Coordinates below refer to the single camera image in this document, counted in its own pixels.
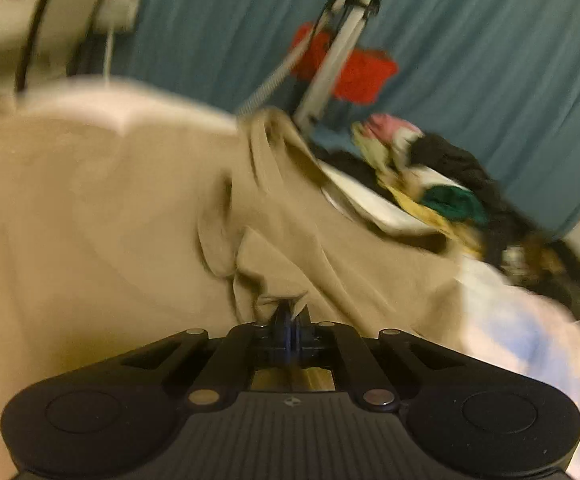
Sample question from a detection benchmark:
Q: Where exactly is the pile of clothes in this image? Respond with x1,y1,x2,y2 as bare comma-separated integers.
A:
320,112,561,267

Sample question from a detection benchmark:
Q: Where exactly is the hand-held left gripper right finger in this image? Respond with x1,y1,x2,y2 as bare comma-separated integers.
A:
291,304,466,412

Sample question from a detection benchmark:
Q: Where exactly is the blue curtain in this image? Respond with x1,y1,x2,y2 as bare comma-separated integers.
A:
77,0,580,247

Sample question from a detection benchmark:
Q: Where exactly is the red cloth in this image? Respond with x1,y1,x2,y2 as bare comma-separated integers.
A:
290,22,401,107

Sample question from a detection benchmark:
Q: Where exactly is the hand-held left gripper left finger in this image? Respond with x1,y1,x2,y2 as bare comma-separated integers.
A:
119,300,291,409

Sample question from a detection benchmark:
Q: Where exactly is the tan t-shirt with skeleton print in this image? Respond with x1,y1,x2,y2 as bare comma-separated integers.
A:
0,107,471,480

